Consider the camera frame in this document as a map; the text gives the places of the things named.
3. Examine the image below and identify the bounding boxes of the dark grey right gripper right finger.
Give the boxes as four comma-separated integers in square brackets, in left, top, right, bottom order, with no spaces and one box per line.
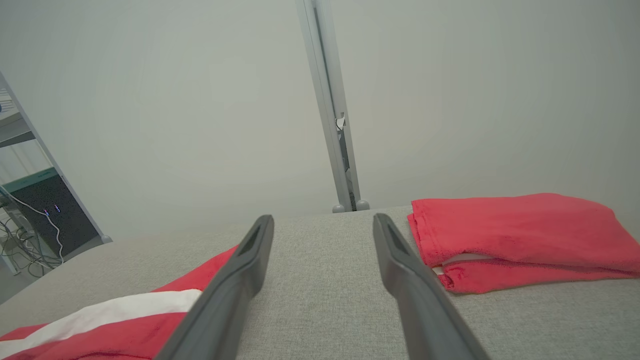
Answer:
[372,213,491,360]

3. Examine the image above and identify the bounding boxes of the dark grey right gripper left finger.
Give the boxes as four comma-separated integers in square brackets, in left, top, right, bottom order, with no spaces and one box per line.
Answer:
[154,214,275,360]

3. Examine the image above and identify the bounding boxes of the red shorts with white stripe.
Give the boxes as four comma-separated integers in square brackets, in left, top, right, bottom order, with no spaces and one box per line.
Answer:
[0,244,242,360]

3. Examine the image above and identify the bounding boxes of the red white basketball jersey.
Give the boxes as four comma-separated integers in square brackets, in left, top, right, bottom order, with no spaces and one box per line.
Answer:
[407,192,640,295]

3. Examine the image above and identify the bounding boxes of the grey fabric upholstered platform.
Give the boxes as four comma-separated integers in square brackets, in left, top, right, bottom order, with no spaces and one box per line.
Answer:
[0,202,640,360]

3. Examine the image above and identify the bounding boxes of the white cable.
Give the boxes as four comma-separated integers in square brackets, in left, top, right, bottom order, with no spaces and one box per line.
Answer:
[0,190,66,264]

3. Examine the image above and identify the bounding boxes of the black cable bundle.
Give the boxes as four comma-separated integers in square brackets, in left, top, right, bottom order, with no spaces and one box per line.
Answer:
[0,212,57,279]

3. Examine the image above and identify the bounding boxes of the black electronics rack with cables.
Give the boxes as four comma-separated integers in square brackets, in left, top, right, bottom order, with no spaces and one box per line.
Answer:
[0,70,114,246]

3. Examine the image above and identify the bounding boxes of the grey partition post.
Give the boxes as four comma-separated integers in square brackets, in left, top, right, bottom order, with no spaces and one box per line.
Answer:
[294,0,363,213]

